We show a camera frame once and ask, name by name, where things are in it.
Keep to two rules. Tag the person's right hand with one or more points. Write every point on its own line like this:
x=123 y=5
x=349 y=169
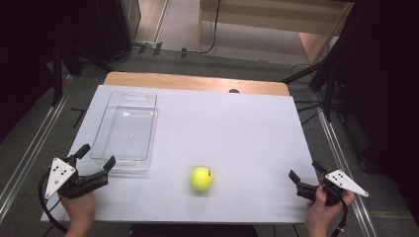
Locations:
x=324 y=210

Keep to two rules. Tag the yellow tennis ball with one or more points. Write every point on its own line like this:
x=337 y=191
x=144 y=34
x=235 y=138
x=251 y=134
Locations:
x=201 y=178

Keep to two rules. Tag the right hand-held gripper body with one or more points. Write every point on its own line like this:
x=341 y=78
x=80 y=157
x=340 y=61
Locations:
x=332 y=186

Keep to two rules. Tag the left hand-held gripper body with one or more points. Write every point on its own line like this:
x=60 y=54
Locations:
x=66 y=179

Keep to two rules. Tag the wooden table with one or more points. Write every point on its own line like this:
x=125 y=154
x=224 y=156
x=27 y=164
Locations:
x=184 y=81

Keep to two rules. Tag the wooden cabinet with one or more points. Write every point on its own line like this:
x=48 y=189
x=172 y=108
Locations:
x=273 y=19

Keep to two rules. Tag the white table board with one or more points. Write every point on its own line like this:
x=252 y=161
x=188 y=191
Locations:
x=210 y=148

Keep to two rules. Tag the person's left hand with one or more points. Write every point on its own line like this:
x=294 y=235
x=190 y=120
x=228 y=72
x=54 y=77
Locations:
x=80 y=210

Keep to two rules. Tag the clear plastic tray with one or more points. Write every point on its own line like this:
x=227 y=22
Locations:
x=126 y=130

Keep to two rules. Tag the aluminium floor rail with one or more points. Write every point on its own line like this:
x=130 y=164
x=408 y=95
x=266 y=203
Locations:
x=346 y=177
x=29 y=154

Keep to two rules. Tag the black tripod stand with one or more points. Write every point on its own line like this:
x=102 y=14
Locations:
x=324 y=75

